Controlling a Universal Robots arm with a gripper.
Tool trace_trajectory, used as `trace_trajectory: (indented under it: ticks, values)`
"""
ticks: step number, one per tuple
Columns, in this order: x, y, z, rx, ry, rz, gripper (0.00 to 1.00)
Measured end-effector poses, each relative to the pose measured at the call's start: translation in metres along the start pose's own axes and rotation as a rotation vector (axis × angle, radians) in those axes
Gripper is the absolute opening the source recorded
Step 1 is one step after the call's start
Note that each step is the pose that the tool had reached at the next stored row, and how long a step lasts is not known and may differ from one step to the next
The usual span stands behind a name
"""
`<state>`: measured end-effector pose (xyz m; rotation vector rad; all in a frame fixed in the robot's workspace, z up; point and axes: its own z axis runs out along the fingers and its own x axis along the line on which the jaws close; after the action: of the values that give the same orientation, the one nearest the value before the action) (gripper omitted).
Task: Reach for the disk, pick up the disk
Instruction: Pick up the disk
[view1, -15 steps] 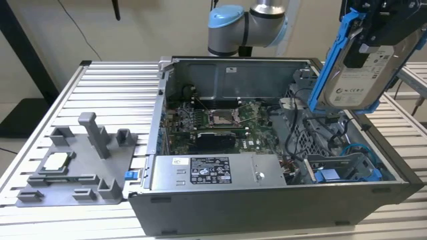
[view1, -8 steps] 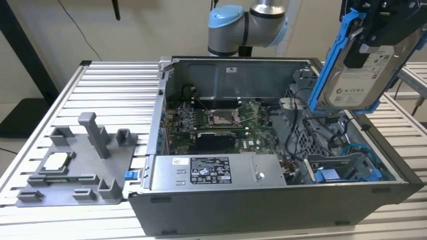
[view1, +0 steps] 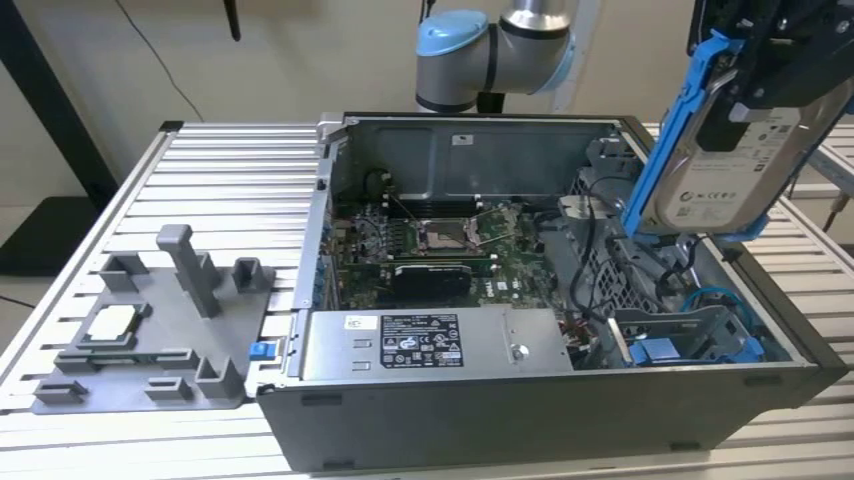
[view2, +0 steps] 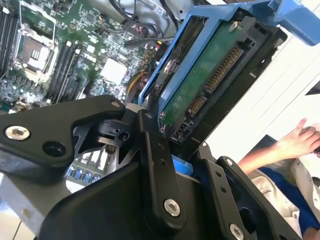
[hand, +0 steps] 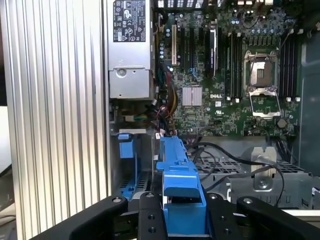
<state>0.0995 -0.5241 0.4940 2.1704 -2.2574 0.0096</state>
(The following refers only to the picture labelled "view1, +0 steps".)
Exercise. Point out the silver power supply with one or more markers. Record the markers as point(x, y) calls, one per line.
point(427, 345)

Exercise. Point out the green motherboard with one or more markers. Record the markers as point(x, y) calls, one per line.
point(514, 280)

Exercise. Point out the grey metal drive cage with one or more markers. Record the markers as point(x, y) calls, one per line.
point(600, 280)

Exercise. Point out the metal slat table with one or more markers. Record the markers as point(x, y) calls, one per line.
point(834, 160)

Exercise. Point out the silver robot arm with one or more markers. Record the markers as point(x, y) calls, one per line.
point(480, 55)

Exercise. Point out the black stand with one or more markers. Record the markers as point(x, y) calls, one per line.
point(47, 235)

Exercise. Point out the black antenna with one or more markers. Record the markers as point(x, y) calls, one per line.
point(232, 20)

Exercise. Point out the RAM slot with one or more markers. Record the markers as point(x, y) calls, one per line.
point(434, 205)

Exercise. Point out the black graphics card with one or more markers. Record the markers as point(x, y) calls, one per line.
point(430, 282)

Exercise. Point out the hard disk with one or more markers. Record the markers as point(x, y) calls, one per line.
point(727, 180)

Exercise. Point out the CPU socket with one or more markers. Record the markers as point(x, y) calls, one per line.
point(443, 237)

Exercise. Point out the locking lever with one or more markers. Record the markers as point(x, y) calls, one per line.
point(407, 209)

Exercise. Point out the blue case latch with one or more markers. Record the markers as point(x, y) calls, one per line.
point(260, 349)

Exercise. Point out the grey parts rack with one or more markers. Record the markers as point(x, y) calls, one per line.
point(167, 305)

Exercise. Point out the black PC case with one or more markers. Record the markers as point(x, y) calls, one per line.
point(500, 420)

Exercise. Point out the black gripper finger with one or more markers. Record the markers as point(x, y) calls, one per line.
point(723, 135)

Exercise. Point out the disk bay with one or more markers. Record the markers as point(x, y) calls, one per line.
point(667, 352)

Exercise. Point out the silver CPU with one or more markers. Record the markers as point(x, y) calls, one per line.
point(119, 322)

